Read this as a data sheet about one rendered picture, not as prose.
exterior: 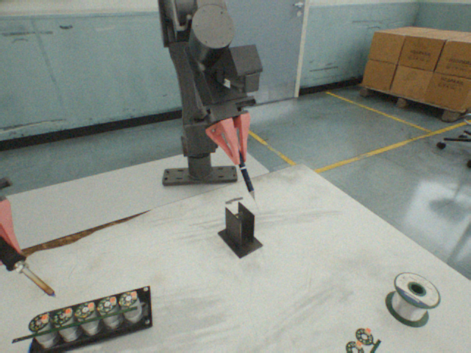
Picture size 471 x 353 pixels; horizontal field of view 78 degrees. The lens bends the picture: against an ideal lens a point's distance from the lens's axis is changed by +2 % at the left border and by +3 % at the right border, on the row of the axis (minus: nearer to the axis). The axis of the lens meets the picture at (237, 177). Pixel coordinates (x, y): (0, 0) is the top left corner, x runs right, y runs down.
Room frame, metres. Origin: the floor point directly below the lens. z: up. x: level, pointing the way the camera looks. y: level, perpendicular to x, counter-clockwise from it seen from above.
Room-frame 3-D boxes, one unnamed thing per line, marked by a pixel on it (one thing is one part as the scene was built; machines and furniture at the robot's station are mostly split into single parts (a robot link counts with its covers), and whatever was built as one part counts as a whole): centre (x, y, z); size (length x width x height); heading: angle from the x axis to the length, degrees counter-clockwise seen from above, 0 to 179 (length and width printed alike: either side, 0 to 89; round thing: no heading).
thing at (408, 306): (0.27, -0.27, 0.78); 0.06 x 0.06 x 0.05
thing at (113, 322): (0.24, 0.18, 0.79); 0.02 x 0.02 x 0.05
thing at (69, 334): (0.22, 0.24, 0.79); 0.02 x 0.02 x 0.05
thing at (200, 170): (0.65, 0.10, 0.79); 0.20 x 0.07 x 0.08; 95
